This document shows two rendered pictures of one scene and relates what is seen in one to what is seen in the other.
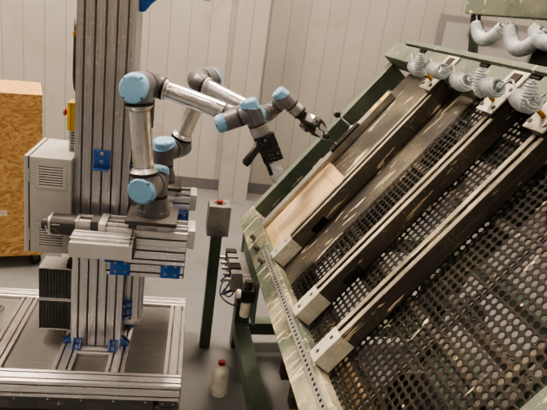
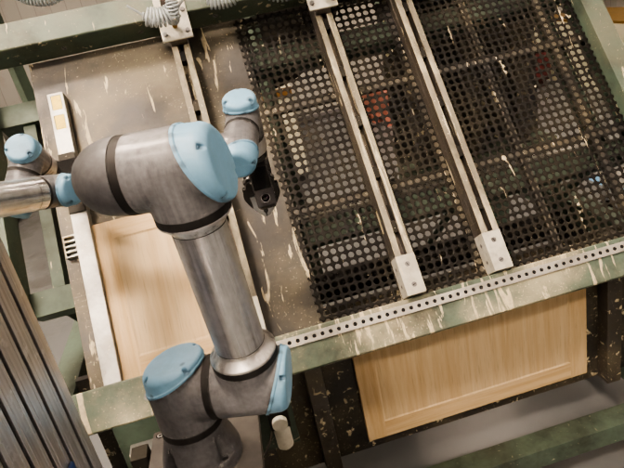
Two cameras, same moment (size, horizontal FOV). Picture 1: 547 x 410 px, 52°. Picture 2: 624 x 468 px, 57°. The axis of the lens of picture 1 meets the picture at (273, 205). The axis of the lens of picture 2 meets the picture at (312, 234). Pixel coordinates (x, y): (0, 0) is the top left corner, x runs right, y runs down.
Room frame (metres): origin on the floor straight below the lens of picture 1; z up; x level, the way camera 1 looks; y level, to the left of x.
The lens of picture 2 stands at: (2.01, 1.39, 1.81)
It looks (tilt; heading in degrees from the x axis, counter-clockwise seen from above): 23 degrees down; 275
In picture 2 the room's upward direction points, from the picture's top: 12 degrees counter-clockwise
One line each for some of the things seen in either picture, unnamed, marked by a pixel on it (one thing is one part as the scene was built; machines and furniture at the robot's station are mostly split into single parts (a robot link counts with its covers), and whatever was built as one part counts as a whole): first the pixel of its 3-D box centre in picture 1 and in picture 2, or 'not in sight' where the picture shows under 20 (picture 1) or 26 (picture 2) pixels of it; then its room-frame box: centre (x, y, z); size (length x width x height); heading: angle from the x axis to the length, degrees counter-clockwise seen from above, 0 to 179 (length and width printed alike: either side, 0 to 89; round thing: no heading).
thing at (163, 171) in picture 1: (155, 179); (184, 387); (2.37, 0.54, 1.20); 0.13 x 0.12 x 0.14; 176
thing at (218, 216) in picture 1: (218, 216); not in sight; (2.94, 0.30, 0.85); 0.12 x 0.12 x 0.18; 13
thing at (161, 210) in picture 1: (154, 202); (197, 436); (2.38, 0.54, 1.09); 0.15 x 0.15 x 0.10
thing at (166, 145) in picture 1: (164, 150); not in sight; (2.87, 0.62, 1.20); 0.13 x 0.12 x 0.14; 159
